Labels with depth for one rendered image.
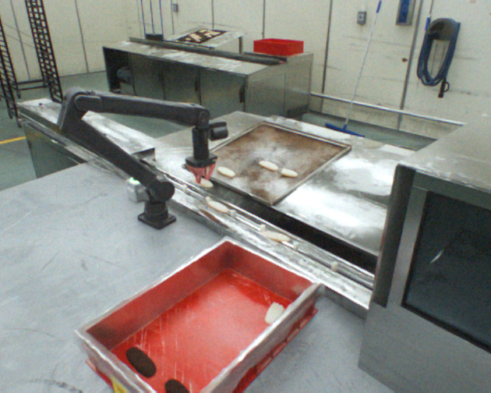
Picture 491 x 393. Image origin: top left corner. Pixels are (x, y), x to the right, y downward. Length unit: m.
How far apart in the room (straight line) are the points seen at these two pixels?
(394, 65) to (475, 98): 0.93
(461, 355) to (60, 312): 0.91
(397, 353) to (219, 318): 0.42
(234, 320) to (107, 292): 0.37
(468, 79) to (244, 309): 4.06
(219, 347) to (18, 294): 0.58
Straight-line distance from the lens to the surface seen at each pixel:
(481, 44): 4.75
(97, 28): 8.99
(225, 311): 1.07
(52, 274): 1.31
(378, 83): 5.20
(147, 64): 5.55
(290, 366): 0.96
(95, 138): 1.28
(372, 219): 1.33
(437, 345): 0.84
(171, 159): 1.99
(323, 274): 1.14
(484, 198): 0.67
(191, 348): 0.99
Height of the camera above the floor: 1.56
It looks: 28 degrees down
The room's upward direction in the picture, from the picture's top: straight up
